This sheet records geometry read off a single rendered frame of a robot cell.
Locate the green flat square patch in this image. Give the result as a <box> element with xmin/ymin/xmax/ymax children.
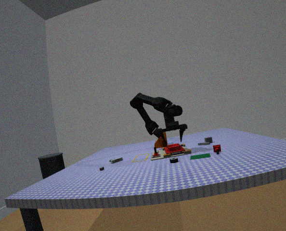
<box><xmin>190</xmin><ymin>153</ymin><xmax>211</xmax><ymax>159</ymax></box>

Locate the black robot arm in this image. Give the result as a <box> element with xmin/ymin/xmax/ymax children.
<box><xmin>130</xmin><ymin>93</ymin><xmax>182</xmax><ymax>139</ymax></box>

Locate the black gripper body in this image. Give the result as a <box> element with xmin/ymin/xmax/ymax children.
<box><xmin>156</xmin><ymin>117</ymin><xmax>187</xmax><ymax>135</ymax></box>

